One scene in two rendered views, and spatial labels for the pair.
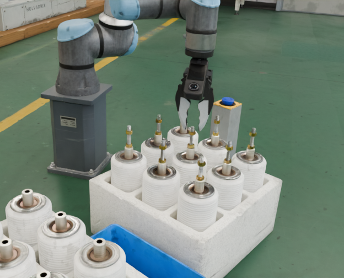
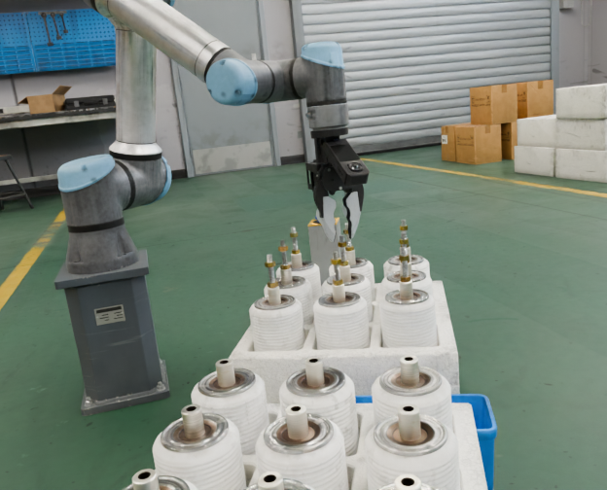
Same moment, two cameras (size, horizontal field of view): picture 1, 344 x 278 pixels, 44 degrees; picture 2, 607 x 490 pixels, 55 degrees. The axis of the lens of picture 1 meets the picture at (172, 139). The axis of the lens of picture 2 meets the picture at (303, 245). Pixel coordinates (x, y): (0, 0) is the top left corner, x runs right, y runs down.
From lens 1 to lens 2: 57 cm
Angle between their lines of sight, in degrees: 29
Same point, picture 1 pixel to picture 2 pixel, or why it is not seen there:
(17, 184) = (51, 449)
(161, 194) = (357, 327)
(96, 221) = not seen: hidden behind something
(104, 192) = (264, 365)
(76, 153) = (131, 363)
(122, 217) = not seen: hidden behind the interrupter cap
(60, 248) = (343, 404)
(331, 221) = (485, 324)
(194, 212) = (421, 322)
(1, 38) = not seen: outside the picture
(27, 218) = (250, 398)
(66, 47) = (87, 196)
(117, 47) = (151, 188)
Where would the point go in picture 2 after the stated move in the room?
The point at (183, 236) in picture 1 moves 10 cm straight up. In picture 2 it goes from (422, 360) to (419, 302)
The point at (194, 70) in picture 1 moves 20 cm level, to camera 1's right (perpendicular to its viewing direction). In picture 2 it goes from (340, 152) to (426, 139)
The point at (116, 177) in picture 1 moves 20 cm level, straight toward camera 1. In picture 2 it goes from (271, 336) to (347, 369)
